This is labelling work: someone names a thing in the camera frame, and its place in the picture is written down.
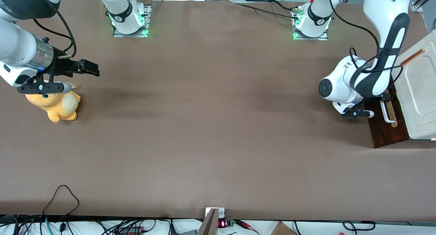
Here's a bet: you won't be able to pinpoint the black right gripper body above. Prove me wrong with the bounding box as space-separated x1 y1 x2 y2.
49 50 83 83

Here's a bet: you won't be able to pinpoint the orange plush toy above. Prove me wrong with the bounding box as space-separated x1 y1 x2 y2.
26 90 81 124

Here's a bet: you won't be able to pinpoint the plain dark wood drawer front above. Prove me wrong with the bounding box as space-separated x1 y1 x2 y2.
367 107 392 149

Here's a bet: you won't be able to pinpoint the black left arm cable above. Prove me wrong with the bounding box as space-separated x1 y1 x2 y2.
328 0 404 74

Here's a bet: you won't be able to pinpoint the brown cardboard piece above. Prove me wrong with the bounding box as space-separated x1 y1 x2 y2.
271 221 297 235

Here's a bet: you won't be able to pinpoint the light wooden handle plate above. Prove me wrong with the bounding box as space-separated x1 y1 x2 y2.
385 100 398 128

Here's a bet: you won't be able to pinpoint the metal corner bracket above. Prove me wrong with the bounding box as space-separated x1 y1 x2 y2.
205 207 225 219

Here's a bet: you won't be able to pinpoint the aluminium profile bar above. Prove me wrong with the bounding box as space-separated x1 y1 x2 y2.
197 208 219 235

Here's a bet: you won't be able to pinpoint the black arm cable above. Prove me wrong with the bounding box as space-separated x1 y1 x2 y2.
328 0 404 74
32 10 77 58

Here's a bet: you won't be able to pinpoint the orange black device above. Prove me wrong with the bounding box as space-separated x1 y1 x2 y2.
118 226 145 235

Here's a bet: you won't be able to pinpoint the black looped cable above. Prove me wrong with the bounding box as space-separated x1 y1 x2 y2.
42 185 80 225

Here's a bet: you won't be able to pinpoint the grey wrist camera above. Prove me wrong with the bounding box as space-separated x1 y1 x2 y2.
341 109 375 119
17 81 73 94

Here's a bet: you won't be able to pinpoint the white drawer handle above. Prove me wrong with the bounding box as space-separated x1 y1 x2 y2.
381 100 396 124

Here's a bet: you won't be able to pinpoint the black floor cable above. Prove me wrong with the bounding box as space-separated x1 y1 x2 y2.
342 220 376 231

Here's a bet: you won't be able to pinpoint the short black table cable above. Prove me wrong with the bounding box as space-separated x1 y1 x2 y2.
269 0 298 12

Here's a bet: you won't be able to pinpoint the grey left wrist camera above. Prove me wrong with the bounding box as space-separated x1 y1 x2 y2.
341 109 375 119

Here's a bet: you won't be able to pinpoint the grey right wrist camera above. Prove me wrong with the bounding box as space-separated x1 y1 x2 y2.
17 81 73 94

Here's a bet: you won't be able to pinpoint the long black table cable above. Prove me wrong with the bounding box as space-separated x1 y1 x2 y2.
234 2 301 20

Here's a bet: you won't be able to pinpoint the aluminium frame extrusion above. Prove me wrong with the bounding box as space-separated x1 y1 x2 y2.
410 0 436 13

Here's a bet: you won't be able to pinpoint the brown wooden strip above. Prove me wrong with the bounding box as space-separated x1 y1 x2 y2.
400 48 426 66

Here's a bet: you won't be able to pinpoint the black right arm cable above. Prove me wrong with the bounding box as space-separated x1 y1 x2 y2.
32 10 77 58

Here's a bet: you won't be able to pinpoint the red clip leads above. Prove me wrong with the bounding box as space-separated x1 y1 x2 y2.
235 220 261 235

